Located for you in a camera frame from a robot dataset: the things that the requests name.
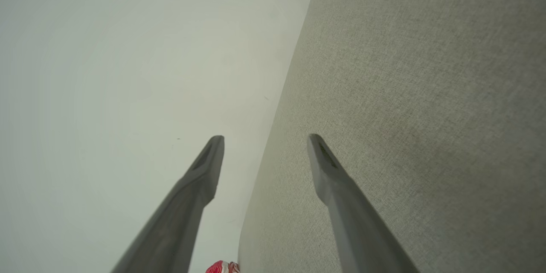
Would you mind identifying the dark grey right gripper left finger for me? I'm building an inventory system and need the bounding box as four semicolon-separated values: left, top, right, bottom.
111;135;225;273

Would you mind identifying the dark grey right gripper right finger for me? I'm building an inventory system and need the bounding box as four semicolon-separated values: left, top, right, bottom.
307;134;421;273

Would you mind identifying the red Bulls 23 jersey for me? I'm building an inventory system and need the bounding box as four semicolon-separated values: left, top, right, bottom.
206;260;240;273

